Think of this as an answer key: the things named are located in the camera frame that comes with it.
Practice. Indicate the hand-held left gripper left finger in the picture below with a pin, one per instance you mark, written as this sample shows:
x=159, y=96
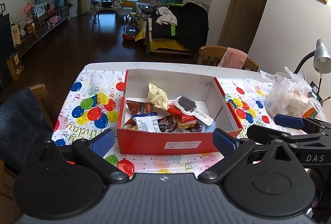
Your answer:
x=103, y=142

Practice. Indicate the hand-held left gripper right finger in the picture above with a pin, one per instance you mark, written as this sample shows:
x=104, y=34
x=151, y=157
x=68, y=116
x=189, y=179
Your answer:
x=225, y=141

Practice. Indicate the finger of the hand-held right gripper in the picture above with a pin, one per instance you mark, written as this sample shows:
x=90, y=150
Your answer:
x=289, y=122
x=263, y=133

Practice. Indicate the light blue snack packet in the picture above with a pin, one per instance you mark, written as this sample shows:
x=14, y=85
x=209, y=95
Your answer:
x=210, y=127

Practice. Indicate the red cardboard box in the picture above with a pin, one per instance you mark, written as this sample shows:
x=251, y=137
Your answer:
x=144, y=141

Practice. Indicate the blue white snack packet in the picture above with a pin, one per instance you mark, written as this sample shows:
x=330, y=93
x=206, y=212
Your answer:
x=146, y=123

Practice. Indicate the orange brown snack packet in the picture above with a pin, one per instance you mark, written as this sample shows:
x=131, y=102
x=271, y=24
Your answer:
x=139, y=107

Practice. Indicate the red snack packet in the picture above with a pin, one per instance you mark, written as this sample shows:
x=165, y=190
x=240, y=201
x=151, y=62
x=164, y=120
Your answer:
x=181, y=116

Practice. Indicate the dark brown snack packet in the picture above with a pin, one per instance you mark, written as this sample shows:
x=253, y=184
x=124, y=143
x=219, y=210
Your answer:
x=168, y=123

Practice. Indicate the pale yellow snack packet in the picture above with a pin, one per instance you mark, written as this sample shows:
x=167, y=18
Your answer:
x=157, y=96

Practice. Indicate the clear plastic bag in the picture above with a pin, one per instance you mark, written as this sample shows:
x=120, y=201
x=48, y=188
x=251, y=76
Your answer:
x=284, y=100

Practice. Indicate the green pen holder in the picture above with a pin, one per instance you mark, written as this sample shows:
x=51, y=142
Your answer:
x=315, y=92

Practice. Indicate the balloon printed tablecloth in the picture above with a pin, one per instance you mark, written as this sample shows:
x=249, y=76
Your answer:
x=85, y=100

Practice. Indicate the white paper slip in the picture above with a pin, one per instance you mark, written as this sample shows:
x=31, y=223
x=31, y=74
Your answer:
x=267, y=76

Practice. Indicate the silver desk lamp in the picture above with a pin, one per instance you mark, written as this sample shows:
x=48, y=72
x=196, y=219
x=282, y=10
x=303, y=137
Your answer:
x=320, y=57

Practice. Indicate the pink cloth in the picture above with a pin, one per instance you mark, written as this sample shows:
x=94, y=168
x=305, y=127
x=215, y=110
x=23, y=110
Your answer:
x=232, y=58

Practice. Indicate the blue jeans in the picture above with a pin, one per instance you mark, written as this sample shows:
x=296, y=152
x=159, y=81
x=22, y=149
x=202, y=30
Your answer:
x=20, y=120

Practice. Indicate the wooden dining chair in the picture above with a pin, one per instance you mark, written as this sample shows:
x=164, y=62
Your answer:
x=209, y=54

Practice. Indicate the wooden sofa yellow cushion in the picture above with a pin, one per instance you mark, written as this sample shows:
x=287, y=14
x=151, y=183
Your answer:
x=168, y=45

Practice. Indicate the red toy car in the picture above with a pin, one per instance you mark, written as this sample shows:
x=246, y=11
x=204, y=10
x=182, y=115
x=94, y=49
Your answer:
x=130, y=32

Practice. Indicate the brown gift bag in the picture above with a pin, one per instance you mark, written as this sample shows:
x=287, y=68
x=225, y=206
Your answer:
x=15, y=66

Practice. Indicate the black coat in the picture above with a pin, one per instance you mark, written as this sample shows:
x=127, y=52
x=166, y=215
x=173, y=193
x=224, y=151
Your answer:
x=191, y=25

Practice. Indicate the wooden door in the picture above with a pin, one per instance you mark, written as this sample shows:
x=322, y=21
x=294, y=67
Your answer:
x=245, y=6

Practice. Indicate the dark low TV cabinet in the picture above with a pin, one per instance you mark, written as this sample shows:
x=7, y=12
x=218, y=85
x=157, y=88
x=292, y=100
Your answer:
x=38, y=30

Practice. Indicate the wooden coffee table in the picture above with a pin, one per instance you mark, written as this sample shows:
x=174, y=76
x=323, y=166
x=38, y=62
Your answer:
x=106, y=8

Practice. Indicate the white cloth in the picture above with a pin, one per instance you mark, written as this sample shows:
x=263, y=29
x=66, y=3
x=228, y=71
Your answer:
x=166, y=18

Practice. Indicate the black tall cabinet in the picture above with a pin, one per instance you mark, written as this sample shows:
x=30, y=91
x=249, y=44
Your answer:
x=5, y=40

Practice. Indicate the pink flower vase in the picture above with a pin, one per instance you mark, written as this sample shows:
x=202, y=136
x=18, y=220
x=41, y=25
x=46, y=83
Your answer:
x=29, y=10

